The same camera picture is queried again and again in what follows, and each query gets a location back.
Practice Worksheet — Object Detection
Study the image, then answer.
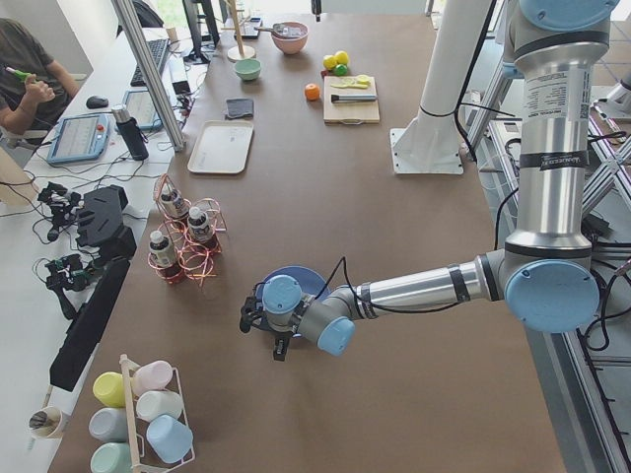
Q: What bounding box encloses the back left tea bottle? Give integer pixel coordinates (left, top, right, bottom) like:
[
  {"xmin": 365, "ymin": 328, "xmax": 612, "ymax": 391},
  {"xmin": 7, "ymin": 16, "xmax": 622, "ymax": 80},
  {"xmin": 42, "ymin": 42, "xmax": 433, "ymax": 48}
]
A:
[{"xmin": 159, "ymin": 186, "xmax": 189, "ymax": 220}]

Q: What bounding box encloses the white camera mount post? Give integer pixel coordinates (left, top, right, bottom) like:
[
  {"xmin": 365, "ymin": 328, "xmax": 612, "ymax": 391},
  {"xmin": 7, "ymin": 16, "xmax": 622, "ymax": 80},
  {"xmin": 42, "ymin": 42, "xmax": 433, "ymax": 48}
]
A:
[{"xmin": 390, "ymin": 0, "xmax": 495, "ymax": 174}]

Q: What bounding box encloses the metal ice scoop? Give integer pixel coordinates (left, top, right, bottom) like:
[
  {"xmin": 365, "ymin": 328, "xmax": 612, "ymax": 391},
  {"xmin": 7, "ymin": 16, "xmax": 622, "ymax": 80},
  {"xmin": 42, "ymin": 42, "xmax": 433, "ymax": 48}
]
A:
[{"xmin": 254, "ymin": 23, "xmax": 307, "ymax": 38}]

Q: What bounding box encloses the light blue cup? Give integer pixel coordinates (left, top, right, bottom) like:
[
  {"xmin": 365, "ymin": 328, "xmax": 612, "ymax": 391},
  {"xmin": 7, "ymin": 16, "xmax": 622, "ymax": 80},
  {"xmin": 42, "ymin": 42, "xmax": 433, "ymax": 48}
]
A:
[{"xmin": 146, "ymin": 414, "xmax": 193, "ymax": 463}]

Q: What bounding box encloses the cream rabbit tray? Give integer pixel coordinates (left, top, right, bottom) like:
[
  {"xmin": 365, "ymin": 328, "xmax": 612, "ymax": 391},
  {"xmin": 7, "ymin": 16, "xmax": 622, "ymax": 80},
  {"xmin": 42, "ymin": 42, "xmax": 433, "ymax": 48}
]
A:
[{"xmin": 187, "ymin": 120, "xmax": 254, "ymax": 174}]

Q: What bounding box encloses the green lime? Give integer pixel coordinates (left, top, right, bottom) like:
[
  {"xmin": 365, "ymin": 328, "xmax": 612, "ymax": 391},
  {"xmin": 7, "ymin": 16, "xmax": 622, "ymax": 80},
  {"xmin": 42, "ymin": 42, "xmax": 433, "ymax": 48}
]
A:
[{"xmin": 332, "ymin": 64, "xmax": 348, "ymax": 77}]

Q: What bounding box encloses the lower lemon slice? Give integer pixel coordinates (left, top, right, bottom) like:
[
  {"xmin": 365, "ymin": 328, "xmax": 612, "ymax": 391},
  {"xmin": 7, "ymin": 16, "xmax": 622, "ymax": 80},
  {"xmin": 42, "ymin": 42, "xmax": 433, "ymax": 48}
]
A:
[{"xmin": 340, "ymin": 77, "xmax": 358, "ymax": 88}]

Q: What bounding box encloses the seated person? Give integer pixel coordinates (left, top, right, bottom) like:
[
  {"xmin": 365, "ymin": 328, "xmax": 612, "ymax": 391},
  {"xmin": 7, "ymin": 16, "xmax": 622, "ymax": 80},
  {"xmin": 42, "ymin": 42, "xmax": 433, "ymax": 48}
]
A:
[{"xmin": 1, "ymin": 18, "xmax": 79, "ymax": 135}]

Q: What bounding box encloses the wooden cutting board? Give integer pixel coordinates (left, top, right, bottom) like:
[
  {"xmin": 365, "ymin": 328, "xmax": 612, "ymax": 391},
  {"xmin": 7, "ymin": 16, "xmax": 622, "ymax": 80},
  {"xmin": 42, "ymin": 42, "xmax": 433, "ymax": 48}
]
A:
[{"xmin": 322, "ymin": 76, "xmax": 381, "ymax": 124}]

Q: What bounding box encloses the lower yellow lemon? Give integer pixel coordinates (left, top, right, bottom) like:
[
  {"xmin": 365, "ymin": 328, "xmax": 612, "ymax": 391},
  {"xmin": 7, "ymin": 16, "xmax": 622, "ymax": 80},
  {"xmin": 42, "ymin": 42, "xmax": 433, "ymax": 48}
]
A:
[{"xmin": 322, "ymin": 55, "xmax": 337, "ymax": 71}]

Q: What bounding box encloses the orange mandarin fruit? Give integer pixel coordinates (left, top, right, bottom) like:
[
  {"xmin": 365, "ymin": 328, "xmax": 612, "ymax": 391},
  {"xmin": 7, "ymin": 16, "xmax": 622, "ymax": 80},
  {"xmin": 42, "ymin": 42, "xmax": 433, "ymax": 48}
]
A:
[{"xmin": 304, "ymin": 83, "xmax": 320, "ymax": 101}]

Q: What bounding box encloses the yellow cup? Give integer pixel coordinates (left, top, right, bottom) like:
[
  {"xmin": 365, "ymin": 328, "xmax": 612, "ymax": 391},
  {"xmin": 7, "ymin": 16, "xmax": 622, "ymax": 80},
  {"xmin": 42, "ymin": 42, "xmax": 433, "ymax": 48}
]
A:
[{"xmin": 93, "ymin": 372, "xmax": 125, "ymax": 408}]

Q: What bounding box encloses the black keyboard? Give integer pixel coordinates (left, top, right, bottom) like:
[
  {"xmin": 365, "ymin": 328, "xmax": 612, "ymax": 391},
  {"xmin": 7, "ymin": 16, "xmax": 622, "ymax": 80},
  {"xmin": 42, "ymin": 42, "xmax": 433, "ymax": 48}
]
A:
[{"xmin": 129, "ymin": 37, "xmax": 172, "ymax": 88}]

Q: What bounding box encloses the black thermos bottle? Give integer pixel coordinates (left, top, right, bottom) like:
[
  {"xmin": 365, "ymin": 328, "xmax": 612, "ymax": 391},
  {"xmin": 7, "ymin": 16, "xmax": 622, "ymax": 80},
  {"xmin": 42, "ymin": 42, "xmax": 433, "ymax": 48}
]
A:
[{"xmin": 111, "ymin": 103, "xmax": 149, "ymax": 161}]

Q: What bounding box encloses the white cup rack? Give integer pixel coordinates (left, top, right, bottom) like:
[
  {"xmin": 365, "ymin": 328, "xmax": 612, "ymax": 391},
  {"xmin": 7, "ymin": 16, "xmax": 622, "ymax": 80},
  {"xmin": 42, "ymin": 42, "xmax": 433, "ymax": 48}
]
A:
[{"xmin": 119, "ymin": 354, "xmax": 196, "ymax": 472}]

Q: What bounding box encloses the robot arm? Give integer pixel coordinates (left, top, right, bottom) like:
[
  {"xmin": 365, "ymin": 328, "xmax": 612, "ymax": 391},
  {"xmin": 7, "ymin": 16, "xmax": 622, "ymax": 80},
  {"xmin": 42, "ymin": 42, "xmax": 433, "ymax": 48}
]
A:
[{"xmin": 240, "ymin": 1, "xmax": 615, "ymax": 360}]

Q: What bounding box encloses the front tea bottle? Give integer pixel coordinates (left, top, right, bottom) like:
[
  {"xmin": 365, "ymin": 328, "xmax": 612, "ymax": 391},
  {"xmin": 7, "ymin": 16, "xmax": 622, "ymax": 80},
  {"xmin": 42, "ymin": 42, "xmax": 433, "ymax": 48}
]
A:
[{"xmin": 148, "ymin": 230, "xmax": 184, "ymax": 284}]

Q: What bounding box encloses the blue round plate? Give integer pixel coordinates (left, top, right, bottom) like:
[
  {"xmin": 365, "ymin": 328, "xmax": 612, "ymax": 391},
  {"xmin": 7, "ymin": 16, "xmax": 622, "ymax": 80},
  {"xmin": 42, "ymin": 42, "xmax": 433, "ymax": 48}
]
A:
[{"xmin": 259, "ymin": 265, "xmax": 331, "ymax": 341}]

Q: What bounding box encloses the pink cup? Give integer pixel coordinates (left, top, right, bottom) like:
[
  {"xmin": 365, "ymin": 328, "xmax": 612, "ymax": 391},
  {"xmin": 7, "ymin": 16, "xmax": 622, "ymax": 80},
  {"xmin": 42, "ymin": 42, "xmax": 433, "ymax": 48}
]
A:
[{"xmin": 131, "ymin": 360, "xmax": 173, "ymax": 396}]

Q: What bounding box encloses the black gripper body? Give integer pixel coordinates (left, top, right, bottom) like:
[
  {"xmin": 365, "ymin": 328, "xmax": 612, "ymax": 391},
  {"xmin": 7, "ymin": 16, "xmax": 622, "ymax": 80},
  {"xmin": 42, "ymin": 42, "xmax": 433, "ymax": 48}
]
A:
[{"xmin": 240, "ymin": 295, "xmax": 292, "ymax": 351}]

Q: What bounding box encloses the black computer mouse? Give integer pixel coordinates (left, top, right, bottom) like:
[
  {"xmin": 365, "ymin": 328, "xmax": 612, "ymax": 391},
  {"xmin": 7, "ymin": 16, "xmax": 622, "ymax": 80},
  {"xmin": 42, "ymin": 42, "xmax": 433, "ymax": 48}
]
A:
[{"xmin": 86, "ymin": 96, "xmax": 109, "ymax": 109}]

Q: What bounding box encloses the back right tea bottle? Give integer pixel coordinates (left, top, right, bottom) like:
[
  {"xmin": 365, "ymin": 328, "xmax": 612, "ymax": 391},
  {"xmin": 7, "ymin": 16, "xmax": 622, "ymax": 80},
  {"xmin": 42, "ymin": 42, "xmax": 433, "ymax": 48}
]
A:
[{"xmin": 187, "ymin": 206, "xmax": 219, "ymax": 251}]

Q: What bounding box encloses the mint green bowl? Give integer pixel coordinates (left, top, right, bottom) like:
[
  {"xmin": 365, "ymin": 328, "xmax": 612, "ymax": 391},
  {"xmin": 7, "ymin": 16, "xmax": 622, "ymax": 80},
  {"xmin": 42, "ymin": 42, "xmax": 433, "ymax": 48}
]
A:
[{"xmin": 234, "ymin": 58, "xmax": 261, "ymax": 82}]

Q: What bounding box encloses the yellow plastic knife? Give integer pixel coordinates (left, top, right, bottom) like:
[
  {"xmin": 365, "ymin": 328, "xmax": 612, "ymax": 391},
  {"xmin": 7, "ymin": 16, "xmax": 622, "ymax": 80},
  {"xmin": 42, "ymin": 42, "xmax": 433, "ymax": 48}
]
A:
[{"xmin": 329, "ymin": 82, "xmax": 370, "ymax": 90}]

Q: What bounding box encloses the blue teach pendant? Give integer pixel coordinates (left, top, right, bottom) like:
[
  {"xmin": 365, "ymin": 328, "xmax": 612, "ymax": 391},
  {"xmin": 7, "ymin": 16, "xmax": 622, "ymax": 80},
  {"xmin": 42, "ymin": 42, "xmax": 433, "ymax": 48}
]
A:
[
  {"xmin": 123, "ymin": 89, "xmax": 162, "ymax": 132},
  {"xmin": 46, "ymin": 113, "xmax": 109, "ymax": 165}
]

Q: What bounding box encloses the tea bottle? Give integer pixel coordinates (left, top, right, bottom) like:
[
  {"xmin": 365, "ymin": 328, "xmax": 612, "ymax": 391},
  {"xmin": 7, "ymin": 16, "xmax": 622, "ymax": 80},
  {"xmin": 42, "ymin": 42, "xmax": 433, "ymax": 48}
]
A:
[
  {"xmin": 148, "ymin": 230, "xmax": 184, "ymax": 284},
  {"xmin": 187, "ymin": 206, "xmax": 219, "ymax": 251},
  {"xmin": 159, "ymin": 186, "xmax": 189, "ymax": 220}
]

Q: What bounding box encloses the steel muddler black tip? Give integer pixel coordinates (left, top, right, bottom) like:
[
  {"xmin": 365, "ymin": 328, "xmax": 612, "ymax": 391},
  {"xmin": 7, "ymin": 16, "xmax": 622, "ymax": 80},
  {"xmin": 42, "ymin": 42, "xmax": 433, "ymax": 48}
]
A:
[{"xmin": 330, "ymin": 94, "xmax": 378, "ymax": 104}]

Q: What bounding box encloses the aluminium frame post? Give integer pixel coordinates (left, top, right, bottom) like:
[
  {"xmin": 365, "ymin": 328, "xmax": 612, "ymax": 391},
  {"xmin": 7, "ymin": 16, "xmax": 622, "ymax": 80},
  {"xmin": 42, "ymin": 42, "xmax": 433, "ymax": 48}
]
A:
[{"xmin": 111, "ymin": 0, "xmax": 185, "ymax": 152}]

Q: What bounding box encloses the copper wire bottle rack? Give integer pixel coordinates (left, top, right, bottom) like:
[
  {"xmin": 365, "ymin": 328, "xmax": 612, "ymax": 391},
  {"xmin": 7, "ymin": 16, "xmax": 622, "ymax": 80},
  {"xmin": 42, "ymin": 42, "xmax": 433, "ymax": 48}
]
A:
[{"xmin": 147, "ymin": 173, "xmax": 227, "ymax": 285}]

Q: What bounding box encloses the grey folded cloth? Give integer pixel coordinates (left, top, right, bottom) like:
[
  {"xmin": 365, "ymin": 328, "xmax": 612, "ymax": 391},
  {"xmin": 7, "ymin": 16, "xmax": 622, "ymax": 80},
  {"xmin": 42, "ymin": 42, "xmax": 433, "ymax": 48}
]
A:
[{"xmin": 225, "ymin": 98, "xmax": 254, "ymax": 120}]

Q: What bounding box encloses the lemon slice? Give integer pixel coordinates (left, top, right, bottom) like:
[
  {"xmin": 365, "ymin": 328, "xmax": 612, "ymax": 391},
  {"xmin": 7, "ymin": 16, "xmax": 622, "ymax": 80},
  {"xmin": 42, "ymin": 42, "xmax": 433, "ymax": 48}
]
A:
[
  {"xmin": 340, "ymin": 77, "xmax": 358, "ymax": 88},
  {"xmin": 355, "ymin": 75, "xmax": 371, "ymax": 86}
]

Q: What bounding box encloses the paper cup with pens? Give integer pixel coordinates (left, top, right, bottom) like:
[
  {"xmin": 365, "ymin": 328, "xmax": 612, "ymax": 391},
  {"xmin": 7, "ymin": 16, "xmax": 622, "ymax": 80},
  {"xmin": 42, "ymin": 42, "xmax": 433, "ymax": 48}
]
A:
[{"xmin": 29, "ymin": 406, "xmax": 67, "ymax": 439}]

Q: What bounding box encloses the upper lemon slice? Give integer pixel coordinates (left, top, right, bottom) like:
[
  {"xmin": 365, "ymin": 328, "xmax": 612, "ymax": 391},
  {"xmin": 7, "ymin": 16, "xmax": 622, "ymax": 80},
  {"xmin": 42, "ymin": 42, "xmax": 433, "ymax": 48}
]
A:
[{"xmin": 355, "ymin": 75, "xmax": 371, "ymax": 86}]

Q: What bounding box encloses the upper yellow lemon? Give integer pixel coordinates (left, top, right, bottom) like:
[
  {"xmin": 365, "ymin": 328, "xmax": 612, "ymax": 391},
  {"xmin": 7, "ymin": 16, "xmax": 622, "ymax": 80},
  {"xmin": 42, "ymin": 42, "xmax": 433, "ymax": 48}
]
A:
[{"xmin": 334, "ymin": 50, "xmax": 349, "ymax": 65}]

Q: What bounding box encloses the white cup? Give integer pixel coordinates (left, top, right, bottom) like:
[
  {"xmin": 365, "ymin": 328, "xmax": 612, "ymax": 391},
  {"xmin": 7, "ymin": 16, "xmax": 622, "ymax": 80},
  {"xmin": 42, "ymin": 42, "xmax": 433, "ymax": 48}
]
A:
[{"xmin": 136, "ymin": 390, "xmax": 183, "ymax": 422}]

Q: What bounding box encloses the grey cup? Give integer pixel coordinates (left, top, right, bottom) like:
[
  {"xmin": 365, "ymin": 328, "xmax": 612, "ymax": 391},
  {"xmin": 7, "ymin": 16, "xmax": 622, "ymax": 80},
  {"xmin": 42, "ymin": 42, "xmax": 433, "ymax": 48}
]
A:
[{"xmin": 89, "ymin": 407, "xmax": 128, "ymax": 442}]

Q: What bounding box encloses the mint green cup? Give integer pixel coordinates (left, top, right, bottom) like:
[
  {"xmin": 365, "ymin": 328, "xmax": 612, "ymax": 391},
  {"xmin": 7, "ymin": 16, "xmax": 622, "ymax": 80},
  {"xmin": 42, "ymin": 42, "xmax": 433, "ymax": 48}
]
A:
[{"xmin": 90, "ymin": 442, "xmax": 132, "ymax": 473}]

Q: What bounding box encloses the pink ice bowl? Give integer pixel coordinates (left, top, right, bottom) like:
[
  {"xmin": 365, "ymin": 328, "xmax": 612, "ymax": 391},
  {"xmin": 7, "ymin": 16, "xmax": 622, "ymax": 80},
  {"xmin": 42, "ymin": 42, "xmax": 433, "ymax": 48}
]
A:
[{"xmin": 271, "ymin": 21, "xmax": 309, "ymax": 55}]

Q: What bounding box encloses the wooden cup stand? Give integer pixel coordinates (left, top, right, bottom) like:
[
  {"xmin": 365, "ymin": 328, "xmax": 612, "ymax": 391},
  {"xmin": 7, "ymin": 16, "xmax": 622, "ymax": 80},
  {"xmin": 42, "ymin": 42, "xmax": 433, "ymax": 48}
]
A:
[{"xmin": 225, "ymin": 0, "xmax": 256, "ymax": 63}]

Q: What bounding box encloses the yellow lemon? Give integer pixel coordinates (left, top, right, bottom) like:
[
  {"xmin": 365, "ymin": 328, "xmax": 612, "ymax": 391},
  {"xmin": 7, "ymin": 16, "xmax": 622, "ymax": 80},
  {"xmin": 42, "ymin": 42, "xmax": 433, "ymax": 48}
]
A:
[
  {"xmin": 334, "ymin": 50, "xmax": 349, "ymax": 65},
  {"xmin": 322, "ymin": 55, "xmax": 337, "ymax": 71}
]

